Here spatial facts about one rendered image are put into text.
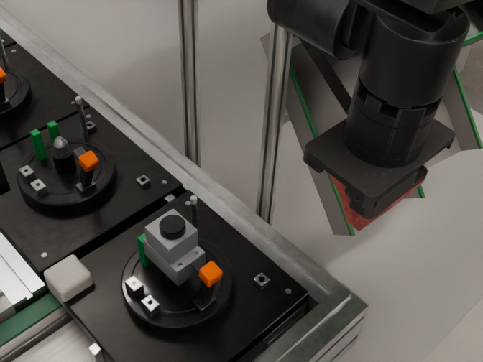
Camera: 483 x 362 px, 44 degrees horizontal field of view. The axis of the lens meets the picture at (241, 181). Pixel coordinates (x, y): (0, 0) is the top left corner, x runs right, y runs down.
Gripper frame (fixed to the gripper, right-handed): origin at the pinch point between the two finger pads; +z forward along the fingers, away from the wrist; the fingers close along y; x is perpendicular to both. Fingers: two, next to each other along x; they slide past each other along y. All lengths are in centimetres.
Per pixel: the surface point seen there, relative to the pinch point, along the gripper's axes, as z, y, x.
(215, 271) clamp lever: 16.8, 4.8, -11.9
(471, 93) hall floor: 125, -192, -64
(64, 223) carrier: 28.0, 10.6, -36.8
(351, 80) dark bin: 3.7, -18.3, -15.3
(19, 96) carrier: 27, 3, -63
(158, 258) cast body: 19.8, 7.4, -18.9
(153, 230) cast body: 16.0, 7.0, -20.2
